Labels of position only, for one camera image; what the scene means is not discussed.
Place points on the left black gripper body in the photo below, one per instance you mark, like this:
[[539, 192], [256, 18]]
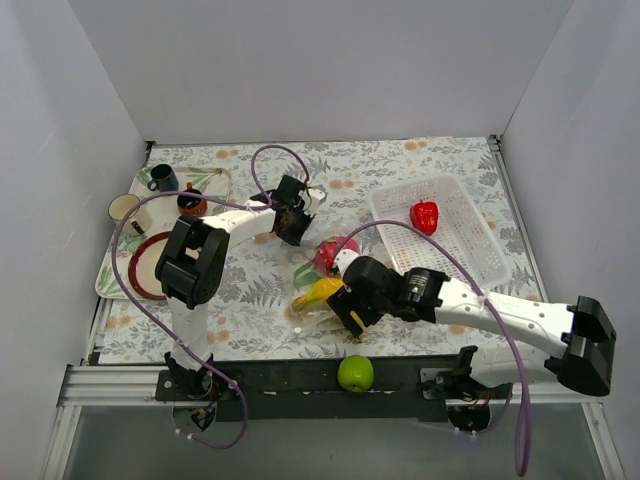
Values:
[[295, 226]]

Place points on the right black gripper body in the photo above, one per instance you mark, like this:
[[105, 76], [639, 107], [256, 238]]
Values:
[[347, 308]]

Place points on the white plastic basket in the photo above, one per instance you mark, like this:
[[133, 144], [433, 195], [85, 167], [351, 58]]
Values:
[[461, 230]]

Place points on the dark blue mug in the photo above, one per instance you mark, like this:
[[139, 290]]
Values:
[[163, 179]]

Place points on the aluminium frame rail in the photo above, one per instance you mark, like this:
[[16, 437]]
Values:
[[111, 386]]

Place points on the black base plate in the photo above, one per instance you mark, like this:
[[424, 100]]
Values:
[[404, 387]]

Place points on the red fake bell pepper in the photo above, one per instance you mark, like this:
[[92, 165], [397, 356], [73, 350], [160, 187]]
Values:
[[424, 216]]

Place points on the green fake apple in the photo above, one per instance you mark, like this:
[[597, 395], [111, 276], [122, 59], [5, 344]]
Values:
[[355, 374]]

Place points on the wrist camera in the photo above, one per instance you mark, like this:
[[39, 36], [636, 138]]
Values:
[[343, 259], [312, 199]]

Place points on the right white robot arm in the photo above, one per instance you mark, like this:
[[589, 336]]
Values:
[[575, 343]]

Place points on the clear zip top bag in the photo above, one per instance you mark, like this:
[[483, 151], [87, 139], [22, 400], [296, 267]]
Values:
[[318, 278]]

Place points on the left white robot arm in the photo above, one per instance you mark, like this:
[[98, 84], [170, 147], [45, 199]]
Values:
[[191, 265]]

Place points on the cream mug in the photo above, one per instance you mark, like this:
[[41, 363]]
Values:
[[125, 212]]

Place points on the red rimmed cream plate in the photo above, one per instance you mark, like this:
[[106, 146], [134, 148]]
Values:
[[142, 266]]

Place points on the pink fake fruit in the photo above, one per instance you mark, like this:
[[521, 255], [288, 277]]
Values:
[[326, 254]]

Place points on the orange patterned small bowl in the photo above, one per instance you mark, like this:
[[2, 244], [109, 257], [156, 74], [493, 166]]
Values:
[[191, 202]]

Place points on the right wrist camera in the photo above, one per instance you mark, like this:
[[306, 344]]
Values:
[[343, 259]]

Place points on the leaf pattern white tray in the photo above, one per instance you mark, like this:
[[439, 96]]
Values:
[[142, 237]]

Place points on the yellow fake banana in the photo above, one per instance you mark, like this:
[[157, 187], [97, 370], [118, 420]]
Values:
[[311, 313]]

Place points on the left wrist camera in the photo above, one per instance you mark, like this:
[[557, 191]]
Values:
[[312, 199]]

